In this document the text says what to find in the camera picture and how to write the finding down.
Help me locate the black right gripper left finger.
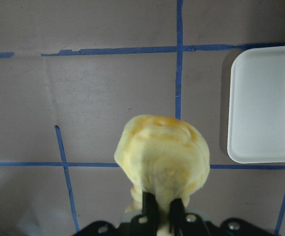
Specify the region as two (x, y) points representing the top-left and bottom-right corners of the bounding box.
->
(142, 192), (159, 236)

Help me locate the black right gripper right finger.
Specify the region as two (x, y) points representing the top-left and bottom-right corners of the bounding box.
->
(169, 198), (185, 236)

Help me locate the yellow bread roll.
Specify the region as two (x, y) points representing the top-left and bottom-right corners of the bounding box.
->
(114, 115), (210, 236)

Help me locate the white rectangular tray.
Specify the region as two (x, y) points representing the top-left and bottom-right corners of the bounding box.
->
(227, 46), (285, 164)

